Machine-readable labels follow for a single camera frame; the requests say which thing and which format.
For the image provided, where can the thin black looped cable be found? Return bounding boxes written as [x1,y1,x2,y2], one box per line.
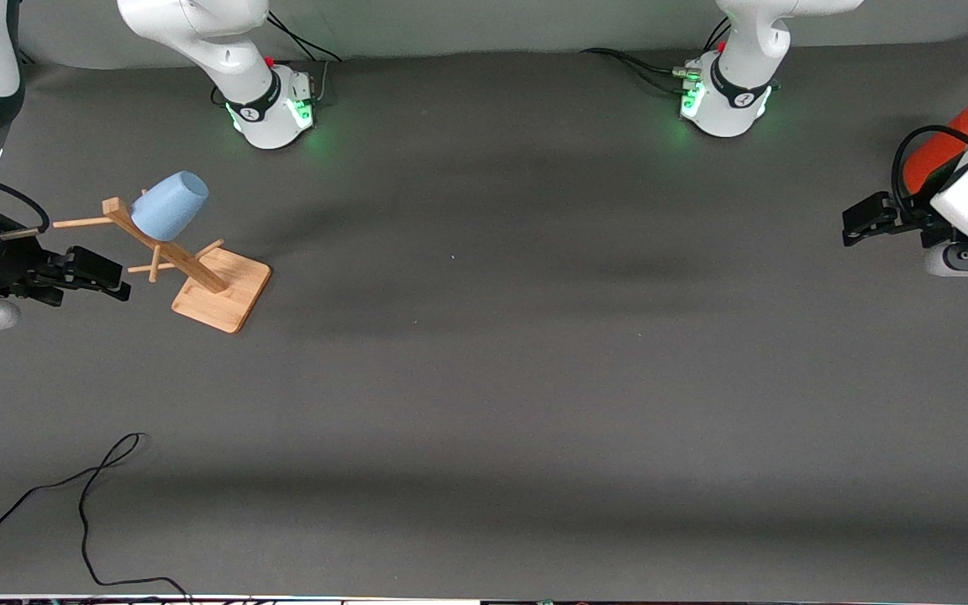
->
[0,433,191,599]

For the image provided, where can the orange cylinder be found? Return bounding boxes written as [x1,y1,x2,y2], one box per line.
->
[904,99,968,192]

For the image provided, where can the light blue plastic cup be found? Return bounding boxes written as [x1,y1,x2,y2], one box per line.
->
[130,171,210,244]

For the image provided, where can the wooden mug tree stand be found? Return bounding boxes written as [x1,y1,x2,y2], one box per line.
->
[53,196,272,335]

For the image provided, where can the black arm base cables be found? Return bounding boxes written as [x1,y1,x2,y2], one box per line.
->
[581,17,733,97]
[266,10,342,103]

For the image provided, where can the black right arm base cables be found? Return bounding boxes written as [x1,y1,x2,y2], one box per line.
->
[266,10,342,103]

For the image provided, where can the black left arm base cables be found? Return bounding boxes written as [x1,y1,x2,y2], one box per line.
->
[581,17,733,97]

